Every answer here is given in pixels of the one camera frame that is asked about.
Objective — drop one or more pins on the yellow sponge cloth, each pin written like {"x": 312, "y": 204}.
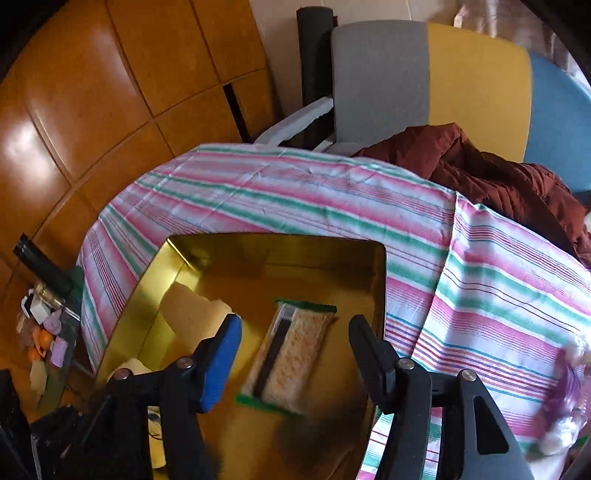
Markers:
{"x": 184, "y": 314}

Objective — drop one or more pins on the pile of small trinkets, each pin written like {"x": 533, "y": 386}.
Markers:
{"x": 46, "y": 327}

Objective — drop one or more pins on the white foam piece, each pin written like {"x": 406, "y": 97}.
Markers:
{"x": 295, "y": 122}

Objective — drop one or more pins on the gold tin box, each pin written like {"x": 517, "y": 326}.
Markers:
{"x": 300, "y": 267}

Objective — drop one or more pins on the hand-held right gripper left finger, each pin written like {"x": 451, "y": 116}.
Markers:
{"x": 222, "y": 364}

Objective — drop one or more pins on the black tube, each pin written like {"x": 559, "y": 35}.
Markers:
{"x": 39, "y": 265}

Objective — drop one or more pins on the black rolled mat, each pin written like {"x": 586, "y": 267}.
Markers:
{"x": 314, "y": 55}

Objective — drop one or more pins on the pink hair roller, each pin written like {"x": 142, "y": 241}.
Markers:
{"x": 565, "y": 387}

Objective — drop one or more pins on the pink green striped tablecloth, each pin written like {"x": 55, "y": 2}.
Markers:
{"x": 300, "y": 194}

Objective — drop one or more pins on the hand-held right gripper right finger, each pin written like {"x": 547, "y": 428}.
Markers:
{"x": 369, "y": 360}

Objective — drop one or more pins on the dark case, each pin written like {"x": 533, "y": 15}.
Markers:
{"x": 18, "y": 438}

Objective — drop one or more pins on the brown quilted jacket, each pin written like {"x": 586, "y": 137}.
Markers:
{"x": 485, "y": 184}

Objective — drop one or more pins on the green-edged cracker packet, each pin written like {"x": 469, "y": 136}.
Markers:
{"x": 300, "y": 350}

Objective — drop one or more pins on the grey yellow blue sofa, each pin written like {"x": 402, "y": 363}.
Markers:
{"x": 475, "y": 83}

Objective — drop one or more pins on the wooden wardrobe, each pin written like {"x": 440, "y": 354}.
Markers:
{"x": 115, "y": 92}

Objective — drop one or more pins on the beige patterned curtain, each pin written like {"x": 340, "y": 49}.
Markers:
{"x": 508, "y": 23}

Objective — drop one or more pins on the green glass side table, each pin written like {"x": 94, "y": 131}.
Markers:
{"x": 69, "y": 323}

